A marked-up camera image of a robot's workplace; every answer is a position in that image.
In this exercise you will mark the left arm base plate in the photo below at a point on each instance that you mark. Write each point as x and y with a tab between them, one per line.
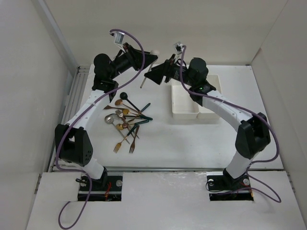
109	191

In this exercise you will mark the brown wooden fork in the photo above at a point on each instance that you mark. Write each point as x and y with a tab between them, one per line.
132	147

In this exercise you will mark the silver spoon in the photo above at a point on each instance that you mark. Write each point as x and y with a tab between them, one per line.
111	118

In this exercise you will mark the brown wooden spoon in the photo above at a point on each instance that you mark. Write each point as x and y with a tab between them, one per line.
110	107

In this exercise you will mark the left white plastic container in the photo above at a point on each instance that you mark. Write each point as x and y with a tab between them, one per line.
183	107

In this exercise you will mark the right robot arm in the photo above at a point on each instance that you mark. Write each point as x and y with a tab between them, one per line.
252	133

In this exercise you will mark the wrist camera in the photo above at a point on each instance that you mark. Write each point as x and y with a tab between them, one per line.
118	37
178	48

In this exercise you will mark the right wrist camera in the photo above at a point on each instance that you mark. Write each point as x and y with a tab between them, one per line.
178	48

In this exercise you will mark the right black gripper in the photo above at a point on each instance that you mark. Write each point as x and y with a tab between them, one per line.
158	73

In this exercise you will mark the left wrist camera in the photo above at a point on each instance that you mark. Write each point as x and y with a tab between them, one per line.
118	37

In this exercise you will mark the silver fork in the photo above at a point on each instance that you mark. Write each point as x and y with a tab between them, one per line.
120	114

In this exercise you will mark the black plastic spoon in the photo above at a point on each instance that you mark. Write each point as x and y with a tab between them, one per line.
124	96

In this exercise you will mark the gold spoon green handle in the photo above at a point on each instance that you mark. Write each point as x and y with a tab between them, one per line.
129	114

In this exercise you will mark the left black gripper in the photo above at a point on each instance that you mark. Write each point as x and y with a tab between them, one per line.
135	57

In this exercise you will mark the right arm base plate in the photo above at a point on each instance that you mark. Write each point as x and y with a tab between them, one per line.
222	188

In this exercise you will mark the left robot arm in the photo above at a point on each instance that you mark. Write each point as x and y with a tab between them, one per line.
72	141

